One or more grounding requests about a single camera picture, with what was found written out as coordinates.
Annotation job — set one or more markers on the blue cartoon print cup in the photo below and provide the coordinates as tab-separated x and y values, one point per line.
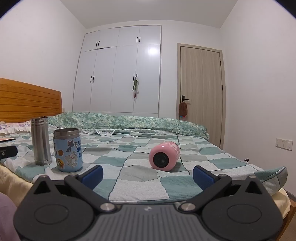
69	150

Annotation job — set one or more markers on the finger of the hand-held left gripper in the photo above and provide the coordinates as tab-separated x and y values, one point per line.
9	151

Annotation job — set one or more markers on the cream mattress cover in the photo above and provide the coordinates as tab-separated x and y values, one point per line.
13	179

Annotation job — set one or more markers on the wooden headboard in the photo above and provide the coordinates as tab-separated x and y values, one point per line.
27	102

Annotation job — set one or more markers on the wooden bed frame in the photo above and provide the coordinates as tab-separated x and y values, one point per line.
290	223

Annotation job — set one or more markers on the purple cloth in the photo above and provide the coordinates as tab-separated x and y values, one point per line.
8	215

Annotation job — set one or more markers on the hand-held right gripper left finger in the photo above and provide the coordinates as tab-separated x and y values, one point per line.
93	177

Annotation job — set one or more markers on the white wardrobe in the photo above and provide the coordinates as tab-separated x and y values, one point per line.
120	69

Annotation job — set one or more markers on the flat phone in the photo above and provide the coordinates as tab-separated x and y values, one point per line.
7	139

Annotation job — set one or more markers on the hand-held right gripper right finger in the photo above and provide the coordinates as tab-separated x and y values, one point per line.
203	177

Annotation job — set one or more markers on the wooden door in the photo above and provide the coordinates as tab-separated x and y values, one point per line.
201	76

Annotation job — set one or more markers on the stainless steel thermos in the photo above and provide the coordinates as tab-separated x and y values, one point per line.
41	139

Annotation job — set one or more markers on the pink cup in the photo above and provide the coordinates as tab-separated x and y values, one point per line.
167	149

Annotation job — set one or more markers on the brown hanging pouch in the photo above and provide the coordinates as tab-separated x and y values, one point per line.
183	109

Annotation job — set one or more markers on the green floral quilt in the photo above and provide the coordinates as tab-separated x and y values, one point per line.
138	124

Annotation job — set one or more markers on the checkered bed sheet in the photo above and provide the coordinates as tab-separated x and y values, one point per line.
138	166

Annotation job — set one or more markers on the white wall socket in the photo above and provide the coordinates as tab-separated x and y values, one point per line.
284	142

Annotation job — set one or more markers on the floral frilled pillow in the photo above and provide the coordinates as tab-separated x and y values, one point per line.
13	127

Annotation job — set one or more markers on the green hanging ornament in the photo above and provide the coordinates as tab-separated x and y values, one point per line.
135	87

